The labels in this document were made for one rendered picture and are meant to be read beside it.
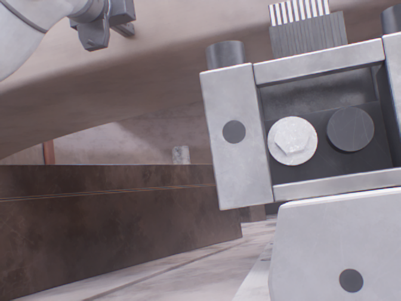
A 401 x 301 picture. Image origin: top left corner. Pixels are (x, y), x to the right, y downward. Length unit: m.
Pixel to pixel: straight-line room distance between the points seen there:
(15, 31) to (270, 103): 0.45
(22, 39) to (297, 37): 0.47
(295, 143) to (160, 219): 1.39
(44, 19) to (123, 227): 1.10
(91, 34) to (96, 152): 3.84
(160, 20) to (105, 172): 0.81
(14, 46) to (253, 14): 0.51
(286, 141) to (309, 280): 0.37
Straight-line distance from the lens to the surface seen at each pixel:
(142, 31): 1.26
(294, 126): 0.78
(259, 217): 4.73
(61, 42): 1.37
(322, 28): 0.91
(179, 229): 2.22
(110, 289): 1.39
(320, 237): 0.44
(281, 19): 1.04
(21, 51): 1.01
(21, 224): 1.65
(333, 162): 0.86
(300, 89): 0.91
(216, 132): 0.78
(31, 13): 0.98
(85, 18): 1.07
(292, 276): 0.44
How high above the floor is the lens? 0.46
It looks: 7 degrees up
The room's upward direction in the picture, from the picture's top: 8 degrees counter-clockwise
